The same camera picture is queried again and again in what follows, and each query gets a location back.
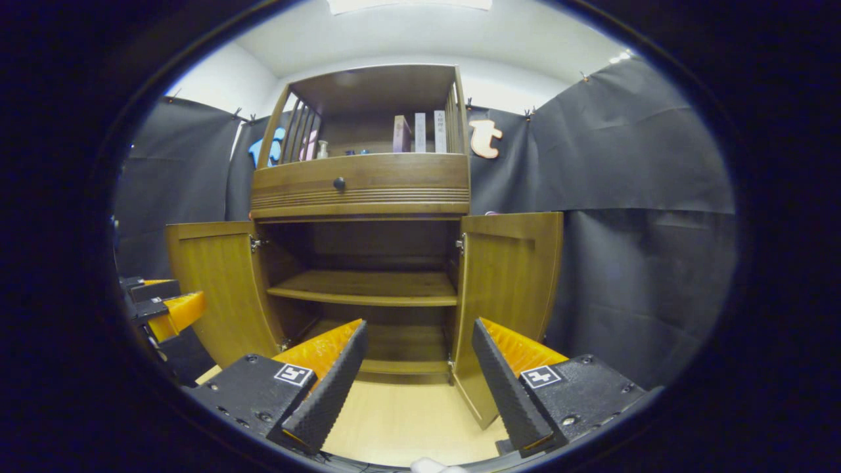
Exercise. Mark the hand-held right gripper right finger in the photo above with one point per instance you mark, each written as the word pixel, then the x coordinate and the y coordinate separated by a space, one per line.
pixel 509 394

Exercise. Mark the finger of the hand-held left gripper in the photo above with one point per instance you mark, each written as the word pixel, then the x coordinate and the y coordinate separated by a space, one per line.
pixel 177 313
pixel 158 290

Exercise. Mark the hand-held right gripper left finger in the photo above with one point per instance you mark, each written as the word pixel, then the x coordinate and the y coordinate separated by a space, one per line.
pixel 328 394

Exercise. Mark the wooden cabinet door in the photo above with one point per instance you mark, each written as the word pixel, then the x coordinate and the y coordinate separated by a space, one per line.
pixel 506 295
pixel 223 289

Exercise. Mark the wooden shoe cabinet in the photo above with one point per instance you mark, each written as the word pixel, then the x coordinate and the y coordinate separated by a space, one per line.
pixel 368 249

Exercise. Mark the clear pump bottle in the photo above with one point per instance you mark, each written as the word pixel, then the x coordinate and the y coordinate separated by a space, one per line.
pixel 322 150

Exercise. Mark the wooden drawer with black knob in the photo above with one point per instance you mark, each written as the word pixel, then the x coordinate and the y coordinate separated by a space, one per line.
pixel 401 180

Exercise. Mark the black backdrop cloth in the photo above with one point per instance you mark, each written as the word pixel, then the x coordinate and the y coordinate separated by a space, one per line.
pixel 631 197

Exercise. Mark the purple book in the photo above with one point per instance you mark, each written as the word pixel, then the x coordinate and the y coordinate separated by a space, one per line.
pixel 401 135

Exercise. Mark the grey book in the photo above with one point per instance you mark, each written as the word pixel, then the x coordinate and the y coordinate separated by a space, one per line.
pixel 441 133

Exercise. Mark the white book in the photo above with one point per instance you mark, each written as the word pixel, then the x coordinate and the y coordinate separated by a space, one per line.
pixel 420 133

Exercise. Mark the small ceiling light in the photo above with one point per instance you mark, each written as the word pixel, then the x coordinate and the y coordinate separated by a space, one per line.
pixel 621 58

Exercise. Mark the large ceiling light panel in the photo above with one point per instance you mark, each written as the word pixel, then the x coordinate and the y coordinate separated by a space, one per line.
pixel 410 5

